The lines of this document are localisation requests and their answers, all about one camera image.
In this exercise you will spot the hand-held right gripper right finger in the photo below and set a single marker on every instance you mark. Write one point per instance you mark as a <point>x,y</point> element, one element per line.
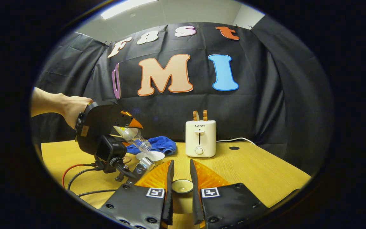
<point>227,206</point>

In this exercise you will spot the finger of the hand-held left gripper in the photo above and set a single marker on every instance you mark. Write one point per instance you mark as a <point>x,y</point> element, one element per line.
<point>135,123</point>
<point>126,143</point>

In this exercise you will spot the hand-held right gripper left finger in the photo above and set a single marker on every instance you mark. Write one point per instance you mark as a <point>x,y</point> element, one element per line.
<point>138,203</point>

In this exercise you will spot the clear glass water bottle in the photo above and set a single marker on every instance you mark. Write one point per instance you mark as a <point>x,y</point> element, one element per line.
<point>132,135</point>

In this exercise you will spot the round cork coaster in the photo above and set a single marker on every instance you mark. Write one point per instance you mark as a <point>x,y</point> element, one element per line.
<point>127,159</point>

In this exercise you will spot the cream teacup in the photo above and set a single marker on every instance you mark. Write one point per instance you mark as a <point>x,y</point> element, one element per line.
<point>151,156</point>

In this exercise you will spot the cream teacup lid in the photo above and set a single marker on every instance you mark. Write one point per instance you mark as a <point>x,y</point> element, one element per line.
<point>182,187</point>

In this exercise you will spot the blue towel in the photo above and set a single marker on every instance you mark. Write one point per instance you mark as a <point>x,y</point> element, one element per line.
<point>164,144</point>

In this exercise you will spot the toast bread slice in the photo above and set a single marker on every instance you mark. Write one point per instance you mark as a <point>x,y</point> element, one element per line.
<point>195,116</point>
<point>205,115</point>

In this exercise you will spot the white toaster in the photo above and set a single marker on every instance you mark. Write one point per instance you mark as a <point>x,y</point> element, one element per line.
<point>200,140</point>

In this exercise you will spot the black backdrop cloth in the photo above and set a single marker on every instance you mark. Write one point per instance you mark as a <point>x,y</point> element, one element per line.
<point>249,111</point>

